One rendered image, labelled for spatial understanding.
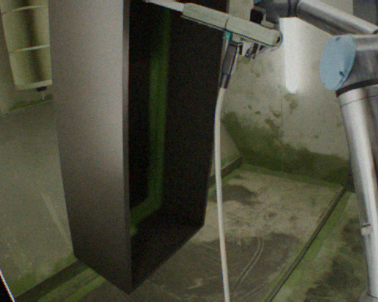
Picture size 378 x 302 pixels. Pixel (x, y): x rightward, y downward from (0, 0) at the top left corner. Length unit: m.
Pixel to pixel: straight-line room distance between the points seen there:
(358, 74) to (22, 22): 1.84
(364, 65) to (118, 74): 0.62
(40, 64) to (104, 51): 1.18
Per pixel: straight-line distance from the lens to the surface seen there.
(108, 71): 0.96
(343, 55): 0.69
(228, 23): 0.95
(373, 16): 2.77
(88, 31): 1.00
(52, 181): 2.31
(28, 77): 2.13
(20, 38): 2.12
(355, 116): 0.70
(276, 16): 1.23
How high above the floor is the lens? 1.44
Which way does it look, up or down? 20 degrees down
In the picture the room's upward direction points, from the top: 6 degrees counter-clockwise
